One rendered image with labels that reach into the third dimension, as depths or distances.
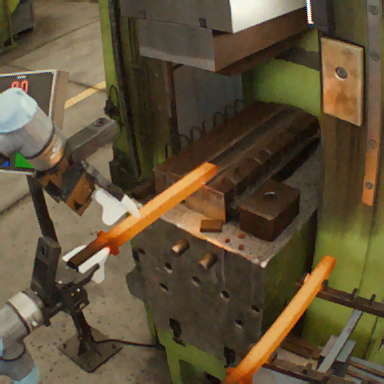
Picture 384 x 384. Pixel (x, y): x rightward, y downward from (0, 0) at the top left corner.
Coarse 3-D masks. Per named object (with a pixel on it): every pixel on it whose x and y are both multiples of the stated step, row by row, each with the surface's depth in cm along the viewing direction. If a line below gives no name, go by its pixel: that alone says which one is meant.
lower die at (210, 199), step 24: (240, 120) 147; (264, 120) 142; (288, 120) 142; (312, 120) 143; (192, 144) 139; (216, 144) 136; (264, 144) 134; (288, 144) 135; (168, 168) 131; (192, 168) 129; (264, 168) 130; (216, 192) 121; (240, 192) 125; (216, 216) 125
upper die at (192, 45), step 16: (288, 16) 117; (304, 16) 123; (144, 32) 110; (160, 32) 107; (176, 32) 104; (192, 32) 102; (208, 32) 99; (224, 32) 101; (240, 32) 105; (256, 32) 110; (272, 32) 114; (288, 32) 120; (144, 48) 113; (160, 48) 110; (176, 48) 107; (192, 48) 104; (208, 48) 101; (224, 48) 103; (240, 48) 107; (256, 48) 112; (192, 64) 106; (208, 64) 104; (224, 64) 105
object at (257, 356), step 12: (324, 264) 108; (312, 276) 106; (324, 276) 106; (300, 288) 104; (312, 288) 103; (300, 300) 101; (288, 312) 99; (300, 312) 99; (276, 324) 97; (288, 324) 96; (264, 336) 95; (276, 336) 94; (264, 348) 92; (252, 360) 90; (264, 360) 92; (228, 372) 88; (240, 372) 87; (252, 372) 89
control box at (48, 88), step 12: (24, 72) 137; (36, 72) 136; (48, 72) 135; (60, 72) 137; (0, 84) 139; (12, 84) 138; (24, 84) 137; (36, 84) 136; (48, 84) 135; (60, 84) 138; (36, 96) 136; (48, 96) 135; (60, 96) 139; (48, 108) 136; (60, 108) 140; (60, 120) 141; (12, 156) 140; (0, 168) 141; (12, 168) 140; (24, 168) 139
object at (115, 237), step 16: (192, 176) 123; (176, 192) 118; (192, 192) 122; (144, 208) 115; (160, 208) 115; (128, 224) 111; (144, 224) 113; (96, 240) 107; (112, 240) 106; (80, 256) 103
